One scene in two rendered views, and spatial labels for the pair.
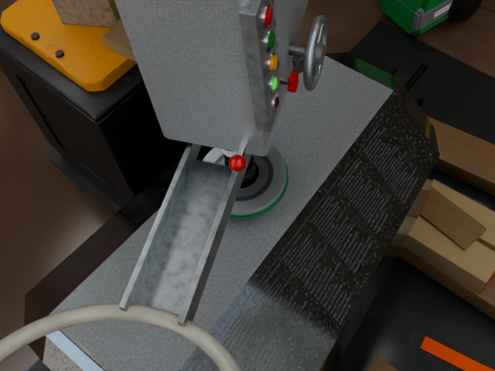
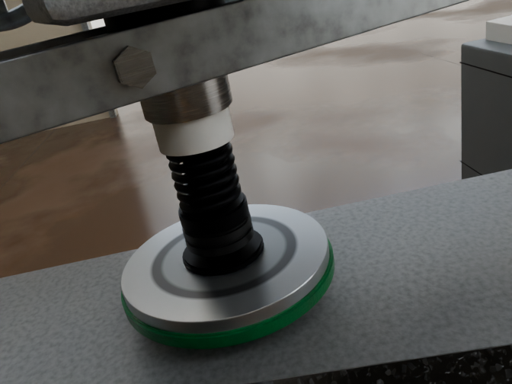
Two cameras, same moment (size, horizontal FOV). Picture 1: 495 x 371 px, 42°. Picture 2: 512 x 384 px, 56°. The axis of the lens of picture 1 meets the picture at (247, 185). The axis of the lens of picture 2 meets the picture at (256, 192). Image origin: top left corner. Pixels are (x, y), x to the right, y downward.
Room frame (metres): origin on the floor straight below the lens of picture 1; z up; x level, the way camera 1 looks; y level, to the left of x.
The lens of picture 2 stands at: (1.12, 0.33, 1.11)
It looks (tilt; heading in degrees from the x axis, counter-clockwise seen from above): 24 degrees down; 222
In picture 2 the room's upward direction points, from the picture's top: 11 degrees counter-clockwise
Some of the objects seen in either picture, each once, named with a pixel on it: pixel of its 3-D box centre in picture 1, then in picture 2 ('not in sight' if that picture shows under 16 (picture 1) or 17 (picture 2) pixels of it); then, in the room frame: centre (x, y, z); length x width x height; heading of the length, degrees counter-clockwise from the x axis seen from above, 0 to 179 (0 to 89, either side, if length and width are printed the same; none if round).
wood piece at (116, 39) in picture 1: (141, 43); not in sight; (1.38, 0.22, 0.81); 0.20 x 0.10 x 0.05; 47
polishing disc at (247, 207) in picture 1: (241, 174); (225, 257); (0.83, 0.01, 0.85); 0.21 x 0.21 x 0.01
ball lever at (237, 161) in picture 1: (240, 153); not in sight; (0.68, 0.00, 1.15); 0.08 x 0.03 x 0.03; 154
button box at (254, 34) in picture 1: (262, 61); not in sight; (0.72, -0.06, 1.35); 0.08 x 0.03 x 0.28; 154
